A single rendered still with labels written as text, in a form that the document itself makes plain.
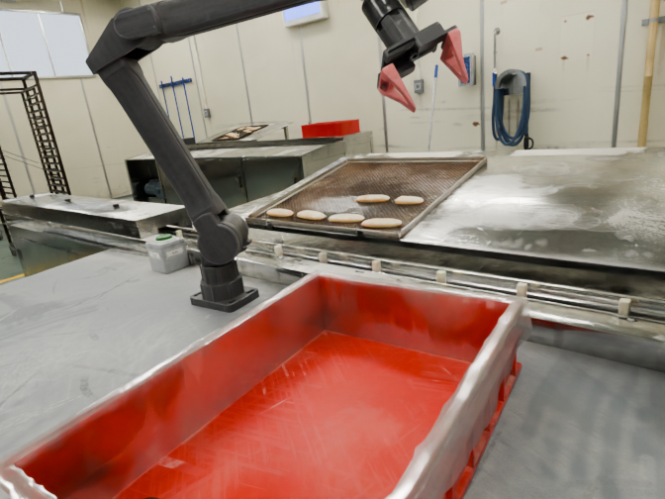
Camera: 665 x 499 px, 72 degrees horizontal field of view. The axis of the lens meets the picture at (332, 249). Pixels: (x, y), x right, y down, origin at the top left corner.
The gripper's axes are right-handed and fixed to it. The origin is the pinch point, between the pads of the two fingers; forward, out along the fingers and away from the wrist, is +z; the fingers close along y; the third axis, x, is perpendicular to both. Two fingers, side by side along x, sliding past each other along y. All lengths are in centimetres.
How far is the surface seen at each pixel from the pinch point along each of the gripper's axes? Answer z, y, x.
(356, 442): 36, 36, 15
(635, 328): 43.3, -0.8, 7.1
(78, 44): -565, 175, -549
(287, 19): -324, -86, -401
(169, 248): -14, 59, -41
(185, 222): -29, 59, -69
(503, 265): 29.5, -3.2, -26.8
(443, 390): 37.6, 24.6, 8.4
